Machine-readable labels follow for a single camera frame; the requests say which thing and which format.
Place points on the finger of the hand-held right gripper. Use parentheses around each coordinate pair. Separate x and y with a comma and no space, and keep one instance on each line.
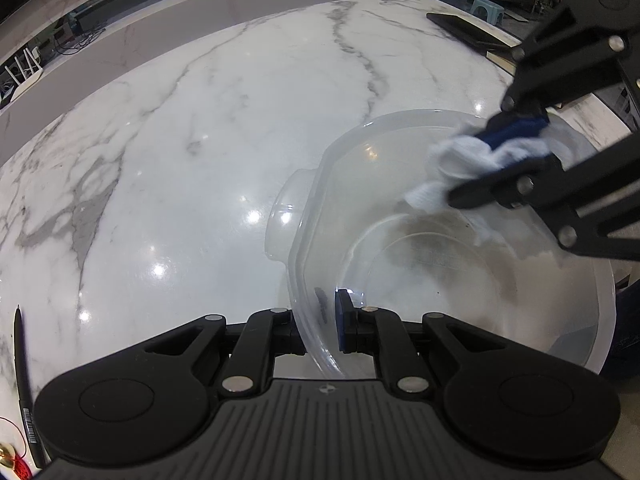
(500,185)
(515,132)

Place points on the black soundbar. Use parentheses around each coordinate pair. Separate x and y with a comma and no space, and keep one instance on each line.
(110,7)

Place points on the white router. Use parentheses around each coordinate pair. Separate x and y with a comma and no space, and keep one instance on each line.
(25,77)

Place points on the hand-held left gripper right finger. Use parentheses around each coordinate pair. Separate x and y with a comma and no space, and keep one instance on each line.
(343,322)

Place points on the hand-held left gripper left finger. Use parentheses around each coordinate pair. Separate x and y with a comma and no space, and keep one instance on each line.
(280,331)

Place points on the clear plastic bowl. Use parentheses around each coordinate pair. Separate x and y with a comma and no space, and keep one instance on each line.
(430,280)

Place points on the teal plastic stool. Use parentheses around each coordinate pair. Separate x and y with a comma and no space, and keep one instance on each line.
(487,10)

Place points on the black smartphone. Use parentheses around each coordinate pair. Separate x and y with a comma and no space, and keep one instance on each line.
(465,27)

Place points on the dark notebook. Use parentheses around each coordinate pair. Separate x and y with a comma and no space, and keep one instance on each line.
(501,60)

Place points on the white low cabinet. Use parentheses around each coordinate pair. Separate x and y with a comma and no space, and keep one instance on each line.
(150,45)

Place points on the black pen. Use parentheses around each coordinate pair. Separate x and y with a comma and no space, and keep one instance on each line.
(24,385)

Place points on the white cloth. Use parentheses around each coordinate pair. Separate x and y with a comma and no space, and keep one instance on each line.
(462,160)

